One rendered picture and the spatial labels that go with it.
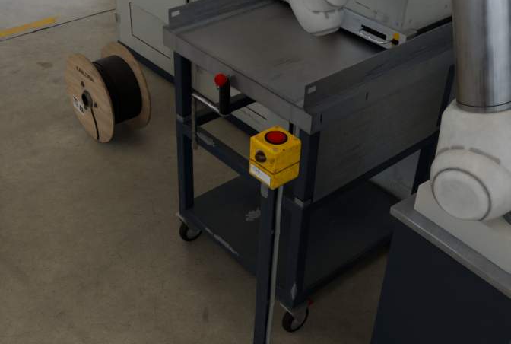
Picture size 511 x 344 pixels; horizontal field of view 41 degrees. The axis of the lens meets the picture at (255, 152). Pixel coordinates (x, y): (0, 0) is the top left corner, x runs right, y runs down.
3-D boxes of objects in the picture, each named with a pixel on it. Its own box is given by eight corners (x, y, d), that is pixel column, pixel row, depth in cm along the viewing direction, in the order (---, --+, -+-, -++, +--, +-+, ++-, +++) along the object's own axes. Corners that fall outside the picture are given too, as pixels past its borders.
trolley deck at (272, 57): (310, 135, 165) (312, 114, 162) (163, 44, 202) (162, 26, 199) (468, 56, 203) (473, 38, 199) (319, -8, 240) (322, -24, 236)
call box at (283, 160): (272, 191, 145) (274, 152, 139) (248, 173, 150) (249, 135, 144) (299, 176, 150) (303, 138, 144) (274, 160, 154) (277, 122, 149)
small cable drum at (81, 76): (157, 141, 299) (151, 61, 276) (113, 160, 287) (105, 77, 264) (109, 104, 323) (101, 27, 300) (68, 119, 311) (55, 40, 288)
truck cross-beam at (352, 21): (402, 56, 185) (406, 36, 182) (269, -6, 217) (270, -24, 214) (414, 51, 188) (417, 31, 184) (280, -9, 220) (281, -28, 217)
